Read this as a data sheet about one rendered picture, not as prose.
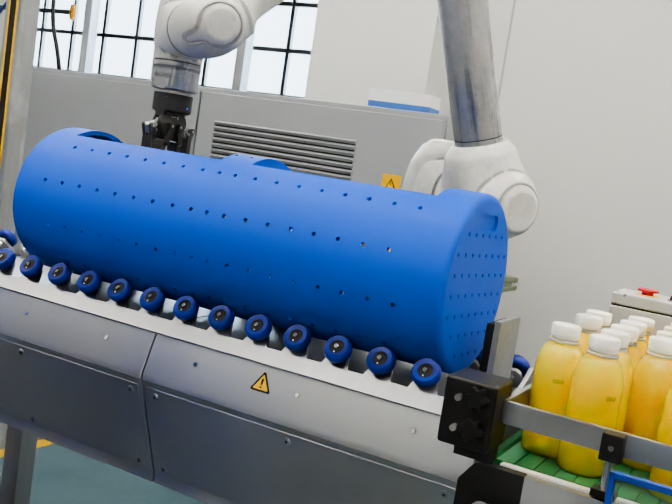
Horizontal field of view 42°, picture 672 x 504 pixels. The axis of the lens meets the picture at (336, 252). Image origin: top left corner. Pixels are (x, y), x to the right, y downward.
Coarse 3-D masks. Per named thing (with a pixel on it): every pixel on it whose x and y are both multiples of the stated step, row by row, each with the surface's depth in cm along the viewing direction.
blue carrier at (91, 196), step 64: (64, 192) 159; (128, 192) 153; (192, 192) 147; (256, 192) 143; (320, 192) 139; (384, 192) 136; (448, 192) 134; (64, 256) 164; (128, 256) 154; (192, 256) 147; (256, 256) 140; (320, 256) 134; (384, 256) 129; (448, 256) 125; (320, 320) 138; (384, 320) 131; (448, 320) 129
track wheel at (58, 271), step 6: (60, 264) 166; (66, 264) 165; (54, 270) 165; (60, 270) 165; (66, 270) 164; (48, 276) 165; (54, 276) 164; (60, 276) 164; (66, 276) 164; (54, 282) 164; (60, 282) 164
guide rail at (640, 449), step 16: (512, 416) 113; (528, 416) 112; (544, 416) 112; (560, 416) 111; (544, 432) 112; (560, 432) 111; (576, 432) 110; (592, 432) 109; (624, 432) 107; (592, 448) 109; (640, 448) 106; (656, 448) 105; (656, 464) 105
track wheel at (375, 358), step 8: (376, 352) 134; (384, 352) 134; (392, 352) 133; (368, 360) 134; (376, 360) 133; (384, 360) 133; (392, 360) 133; (368, 368) 134; (376, 368) 132; (384, 368) 132; (392, 368) 133
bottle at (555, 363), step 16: (544, 352) 119; (560, 352) 118; (576, 352) 118; (544, 368) 119; (560, 368) 118; (544, 384) 119; (560, 384) 118; (528, 400) 122; (544, 400) 119; (560, 400) 118; (528, 432) 120; (528, 448) 120; (544, 448) 119
